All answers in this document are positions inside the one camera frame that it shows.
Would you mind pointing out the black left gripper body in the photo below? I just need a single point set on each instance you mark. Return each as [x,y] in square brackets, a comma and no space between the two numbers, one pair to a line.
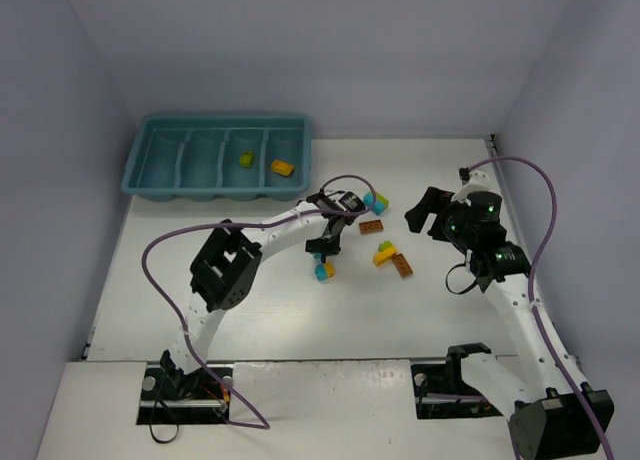
[324,245]

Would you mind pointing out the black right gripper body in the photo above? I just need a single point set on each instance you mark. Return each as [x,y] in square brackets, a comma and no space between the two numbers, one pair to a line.
[439,218]

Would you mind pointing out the orange lego brick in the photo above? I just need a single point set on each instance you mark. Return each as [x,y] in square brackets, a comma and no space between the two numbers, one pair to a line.
[282,168]

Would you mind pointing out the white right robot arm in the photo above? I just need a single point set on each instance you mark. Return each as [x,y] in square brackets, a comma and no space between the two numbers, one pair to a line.
[553,412]

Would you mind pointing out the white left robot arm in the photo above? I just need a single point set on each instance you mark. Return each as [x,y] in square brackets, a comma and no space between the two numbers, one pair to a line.
[224,270]

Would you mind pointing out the cyan long lego brick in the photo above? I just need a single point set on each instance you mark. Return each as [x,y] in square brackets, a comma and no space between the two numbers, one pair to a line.
[369,200]

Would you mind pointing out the green long lego brick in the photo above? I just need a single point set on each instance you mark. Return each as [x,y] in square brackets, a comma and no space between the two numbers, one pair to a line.
[382,203]

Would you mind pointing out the small green lego brick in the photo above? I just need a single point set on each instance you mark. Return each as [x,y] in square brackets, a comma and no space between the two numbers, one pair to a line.
[385,246]

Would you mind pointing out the small yellow lego brick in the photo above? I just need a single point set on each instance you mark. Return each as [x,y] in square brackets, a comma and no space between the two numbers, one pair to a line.
[329,269]

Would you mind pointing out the yellow long lego brick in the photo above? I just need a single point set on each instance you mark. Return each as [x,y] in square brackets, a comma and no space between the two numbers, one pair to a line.
[383,256]

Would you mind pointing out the brown long lego brick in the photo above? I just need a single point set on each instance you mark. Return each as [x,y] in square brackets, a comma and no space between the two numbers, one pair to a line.
[402,266]

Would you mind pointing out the teal compartment tray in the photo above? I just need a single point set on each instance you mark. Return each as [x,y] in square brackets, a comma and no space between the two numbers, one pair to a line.
[195,156]

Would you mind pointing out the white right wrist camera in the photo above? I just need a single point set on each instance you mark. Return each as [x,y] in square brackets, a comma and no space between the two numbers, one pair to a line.
[472,181]

